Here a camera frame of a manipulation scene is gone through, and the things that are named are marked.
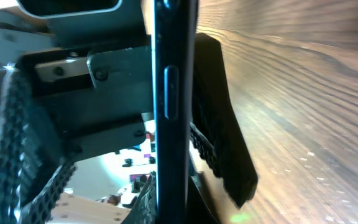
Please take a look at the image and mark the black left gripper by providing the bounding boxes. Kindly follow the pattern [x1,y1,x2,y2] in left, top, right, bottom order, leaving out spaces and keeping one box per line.
[0,0,152,224]

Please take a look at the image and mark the blue Galaxy smartphone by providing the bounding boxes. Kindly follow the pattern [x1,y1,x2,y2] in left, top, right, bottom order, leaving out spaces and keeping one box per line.
[151,0,199,224]

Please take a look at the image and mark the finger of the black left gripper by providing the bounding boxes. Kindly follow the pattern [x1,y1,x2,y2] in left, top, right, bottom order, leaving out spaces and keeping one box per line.
[190,33,258,208]

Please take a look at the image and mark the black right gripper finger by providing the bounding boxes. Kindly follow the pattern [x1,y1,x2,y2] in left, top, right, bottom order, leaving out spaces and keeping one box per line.
[129,170,222,224]

